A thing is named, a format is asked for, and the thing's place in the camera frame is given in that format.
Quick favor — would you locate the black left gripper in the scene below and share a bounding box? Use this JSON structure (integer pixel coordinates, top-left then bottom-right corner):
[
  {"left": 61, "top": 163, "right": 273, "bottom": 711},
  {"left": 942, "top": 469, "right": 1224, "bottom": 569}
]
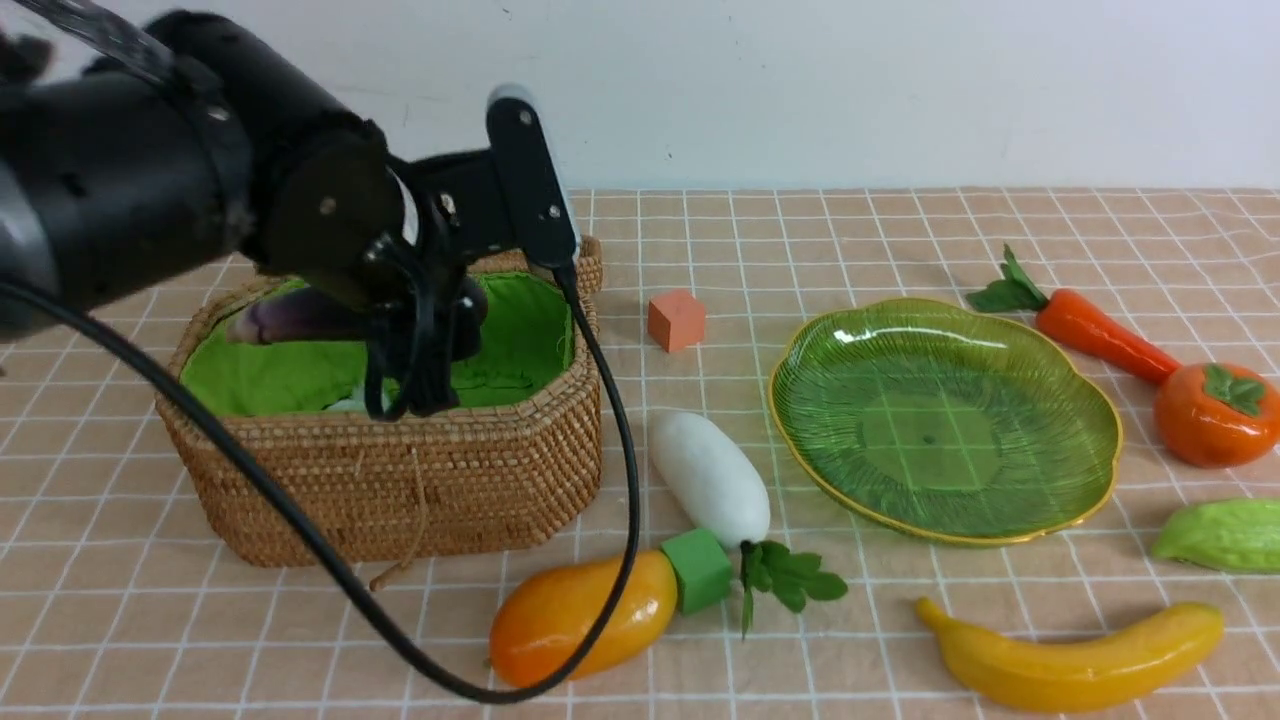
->
[{"left": 362, "top": 149, "right": 500, "bottom": 421}]

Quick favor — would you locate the purple eggplant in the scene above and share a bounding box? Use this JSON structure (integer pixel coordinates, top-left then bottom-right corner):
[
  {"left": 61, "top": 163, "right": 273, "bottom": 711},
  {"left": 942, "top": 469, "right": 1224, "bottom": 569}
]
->
[{"left": 225, "top": 279, "right": 489, "bottom": 361}]

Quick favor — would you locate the white radish with leaves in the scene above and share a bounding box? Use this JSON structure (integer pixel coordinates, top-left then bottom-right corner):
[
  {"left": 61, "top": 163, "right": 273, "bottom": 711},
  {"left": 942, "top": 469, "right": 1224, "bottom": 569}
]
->
[{"left": 649, "top": 411, "right": 849, "bottom": 638}]

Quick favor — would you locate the orange yellow mango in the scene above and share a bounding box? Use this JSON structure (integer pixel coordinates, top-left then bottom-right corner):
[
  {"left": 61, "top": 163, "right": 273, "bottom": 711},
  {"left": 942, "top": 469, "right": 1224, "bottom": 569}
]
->
[{"left": 489, "top": 550, "right": 678, "bottom": 687}]

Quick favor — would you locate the orange carrot with leaves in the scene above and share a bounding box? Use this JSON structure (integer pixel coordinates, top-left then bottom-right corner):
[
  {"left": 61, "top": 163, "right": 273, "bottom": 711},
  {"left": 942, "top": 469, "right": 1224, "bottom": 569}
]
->
[{"left": 965, "top": 245, "right": 1181, "bottom": 386}]

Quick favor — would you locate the yellow banana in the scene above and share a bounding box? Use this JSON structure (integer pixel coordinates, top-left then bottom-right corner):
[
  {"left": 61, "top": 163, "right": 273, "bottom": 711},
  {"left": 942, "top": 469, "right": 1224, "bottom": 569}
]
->
[{"left": 915, "top": 597, "right": 1225, "bottom": 714}]

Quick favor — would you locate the orange persimmon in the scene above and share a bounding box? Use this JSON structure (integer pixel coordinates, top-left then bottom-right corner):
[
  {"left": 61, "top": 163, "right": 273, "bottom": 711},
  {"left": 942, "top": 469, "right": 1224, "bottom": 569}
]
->
[{"left": 1153, "top": 363, "right": 1279, "bottom": 469}]

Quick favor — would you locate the green bitter gourd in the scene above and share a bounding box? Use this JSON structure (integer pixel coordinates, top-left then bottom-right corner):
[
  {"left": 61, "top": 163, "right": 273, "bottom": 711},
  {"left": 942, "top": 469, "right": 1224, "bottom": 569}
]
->
[{"left": 1151, "top": 497, "right": 1279, "bottom": 574}]

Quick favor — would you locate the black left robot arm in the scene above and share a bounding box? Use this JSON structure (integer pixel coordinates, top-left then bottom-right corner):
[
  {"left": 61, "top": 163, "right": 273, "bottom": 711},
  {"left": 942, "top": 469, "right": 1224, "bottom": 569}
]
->
[{"left": 3, "top": 1, "right": 538, "bottom": 421}]

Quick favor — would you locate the wicker basket lid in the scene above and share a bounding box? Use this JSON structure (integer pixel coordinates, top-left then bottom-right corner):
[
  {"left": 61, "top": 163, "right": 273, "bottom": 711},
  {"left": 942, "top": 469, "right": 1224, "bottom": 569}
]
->
[{"left": 470, "top": 234, "right": 605, "bottom": 297}]

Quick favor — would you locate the woven wicker basket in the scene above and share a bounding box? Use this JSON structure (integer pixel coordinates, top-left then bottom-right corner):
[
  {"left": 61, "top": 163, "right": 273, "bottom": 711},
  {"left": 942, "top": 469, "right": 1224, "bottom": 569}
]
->
[{"left": 169, "top": 252, "right": 603, "bottom": 562}]

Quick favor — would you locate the orange foam cube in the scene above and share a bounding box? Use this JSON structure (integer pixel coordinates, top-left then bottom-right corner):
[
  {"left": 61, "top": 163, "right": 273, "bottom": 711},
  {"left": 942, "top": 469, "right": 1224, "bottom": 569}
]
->
[{"left": 646, "top": 288, "right": 708, "bottom": 354}]

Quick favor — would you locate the green foam cube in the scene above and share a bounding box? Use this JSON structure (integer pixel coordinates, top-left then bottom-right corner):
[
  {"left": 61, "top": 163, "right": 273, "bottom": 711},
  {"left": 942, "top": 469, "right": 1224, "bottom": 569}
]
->
[{"left": 659, "top": 528, "right": 735, "bottom": 615}]

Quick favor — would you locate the beige checkered tablecloth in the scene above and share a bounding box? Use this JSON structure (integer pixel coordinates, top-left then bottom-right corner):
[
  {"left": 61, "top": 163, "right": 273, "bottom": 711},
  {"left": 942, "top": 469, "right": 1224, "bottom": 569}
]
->
[{"left": 1, "top": 188, "right": 1279, "bottom": 719}]

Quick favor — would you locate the green glass leaf plate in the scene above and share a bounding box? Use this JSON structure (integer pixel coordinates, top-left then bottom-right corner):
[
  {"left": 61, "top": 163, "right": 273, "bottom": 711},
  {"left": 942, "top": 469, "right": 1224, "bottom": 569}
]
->
[{"left": 767, "top": 297, "right": 1124, "bottom": 547}]

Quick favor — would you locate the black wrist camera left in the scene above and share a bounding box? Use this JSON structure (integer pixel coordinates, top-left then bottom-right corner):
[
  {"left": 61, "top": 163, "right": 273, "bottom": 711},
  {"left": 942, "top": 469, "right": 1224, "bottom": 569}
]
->
[{"left": 485, "top": 83, "right": 579, "bottom": 270}]

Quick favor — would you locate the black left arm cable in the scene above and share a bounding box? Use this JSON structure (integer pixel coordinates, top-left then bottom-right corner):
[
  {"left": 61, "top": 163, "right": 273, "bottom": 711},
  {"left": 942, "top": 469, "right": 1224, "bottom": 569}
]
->
[{"left": 0, "top": 263, "right": 643, "bottom": 706}]

